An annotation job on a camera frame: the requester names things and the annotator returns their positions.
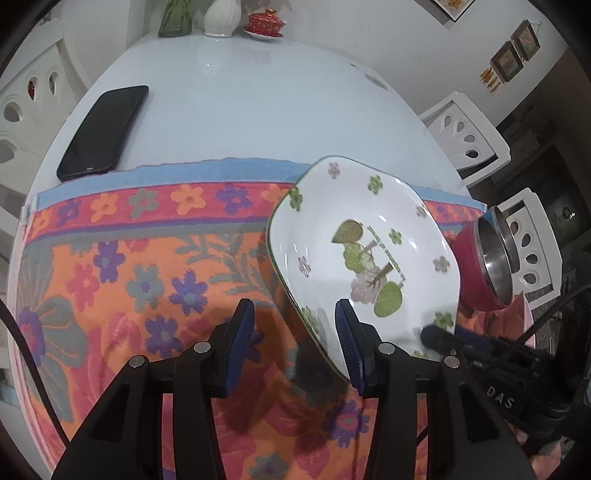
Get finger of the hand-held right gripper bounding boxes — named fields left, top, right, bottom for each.
left=419, top=324, right=502, bottom=358

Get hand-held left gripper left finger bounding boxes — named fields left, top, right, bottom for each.
left=53, top=298, right=256, bottom=480

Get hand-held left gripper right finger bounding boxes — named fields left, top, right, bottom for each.
left=335, top=298, right=539, bottom=480

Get red bowl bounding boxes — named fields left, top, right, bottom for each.
left=450, top=205, right=520, bottom=312

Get white floral plate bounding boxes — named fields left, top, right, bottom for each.
left=266, top=156, right=462, bottom=381

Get orange floral towel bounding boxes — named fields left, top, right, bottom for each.
left=14, top=159, right=536, bottom=480

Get white chair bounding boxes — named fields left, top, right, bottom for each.
left=0, top=34, right=90, bottom=185
left=418, top=91, right=512, bottom=188
left=482, top=188, right=563, bottom=310

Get dark wooden cabinet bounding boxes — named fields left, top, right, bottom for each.
left=496, top=46, right=591, bottom=287

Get black smartphone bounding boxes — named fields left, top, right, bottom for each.
left=56, top=85, right=150, bottom=182

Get orange hanging ornaments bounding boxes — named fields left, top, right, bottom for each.
left=480, top=67, right=502, bottom=95

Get red lidded teacup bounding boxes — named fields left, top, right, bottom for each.
left=248, top=8, right=288, bottom=35

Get white ribbed vase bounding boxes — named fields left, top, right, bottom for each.
left=203, top=0, right=242, bottom=38

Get green glass vase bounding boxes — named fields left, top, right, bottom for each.
left=158, top=0, right=194, bottom=38

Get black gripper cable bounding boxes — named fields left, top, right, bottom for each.
left=0, top=300, right=70, bottom=446
left=522, top=284, right=591, bottom=352

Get brown picture frame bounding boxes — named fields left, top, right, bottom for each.
left=490, top=41, right=525, bottom=84
left=512, top=19, right=541, bottom=61

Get white picture frame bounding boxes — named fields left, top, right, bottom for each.
left=422, top=0, right=476, bottom=21

